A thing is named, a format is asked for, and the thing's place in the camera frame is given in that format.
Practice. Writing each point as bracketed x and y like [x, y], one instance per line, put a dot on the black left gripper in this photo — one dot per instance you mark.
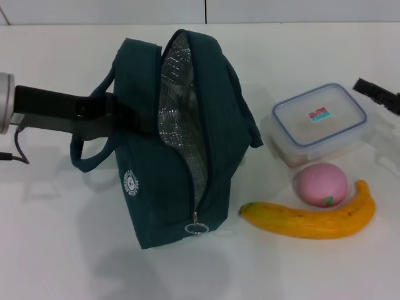
[47, 106]

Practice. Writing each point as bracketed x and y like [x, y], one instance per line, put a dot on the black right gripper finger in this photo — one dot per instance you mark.
[378, 93]

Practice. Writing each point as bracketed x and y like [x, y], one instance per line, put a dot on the dark teal insulated lunch bag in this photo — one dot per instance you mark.
[137, 162]

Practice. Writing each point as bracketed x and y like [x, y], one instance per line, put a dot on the pink toy peach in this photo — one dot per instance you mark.
[318, 184]

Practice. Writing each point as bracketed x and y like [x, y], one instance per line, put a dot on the yellow banana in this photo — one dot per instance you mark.
[297, 222]

